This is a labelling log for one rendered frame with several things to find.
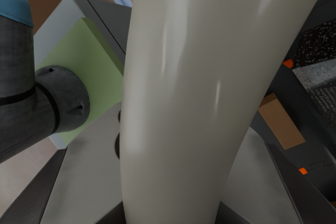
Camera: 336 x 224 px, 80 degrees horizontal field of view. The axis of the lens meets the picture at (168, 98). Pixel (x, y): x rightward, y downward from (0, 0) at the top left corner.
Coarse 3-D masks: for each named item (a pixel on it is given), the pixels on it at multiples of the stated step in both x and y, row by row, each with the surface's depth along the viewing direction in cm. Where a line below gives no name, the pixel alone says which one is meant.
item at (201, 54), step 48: (144, 0) 3; (192, 0) 3; (240, 0) 2; (288, 0) 2; (144, 48) 3; (192, 48) 3; (240, 48) 3; (288, 48) 3; (144, 96) 3; (192, 96) 3; (240, 96) 3; (144, 144) 4; (192, 144) 4; (240, 144) 4; (144, 192) 4; (192, 192) 4
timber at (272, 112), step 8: (272, 96) 116; (264, 104) 113; (272, 104) 112; (280, 104) 111; (264, 112) 115; (272, 112) 113; (280, 112) 112; (272, 120) 115; (280, 120) 113; (288, 120) 112; (272, 128) 116; (280, 128) 114; (288, 128) 113; (296, 128) 112; (280, 136) 116; (288, 136) 114; (296, 136) 113; (288, 144) 116; (296, 144) 114
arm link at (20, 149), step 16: (16, 96) 36; (32, 96) 40; (0, 112) 35; (16, 112) 37; (32, 112) 41; (48, 112) 45; (0, 128) 36; (16, 128) 38; (32, 128) 42; (48, 128) 46; (0, 144) 36; (16, 144) 39; (32, 144) 45; (0, 160) 38
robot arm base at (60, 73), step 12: (36, 72) 51; (48, 72) 53; (60, 72) 51; (72, 72) 53; (36, 84) 46; (48, 84) 48; (60, 84) 49; (72, 84) 51; (48, 96) 46; (60, 96) 48; (72, 96) 51; (84, 96) 53; (60, 108) 48; (72, 108) 52; (84, 108) 54; (60, 120) 49; (72, 120) 52; (84, 120) 56
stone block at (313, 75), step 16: (320, 16) 70; (304, 32) 62; (320, 32) 58; (304, 48) 61; (320, 48) 57; (288, 64) 68; (304, 64) 60; (320, 64) 56; (304, 80) 63; (320, 80) 59; (304, 96) 79; (320, 96) 61; (320, 112) 66
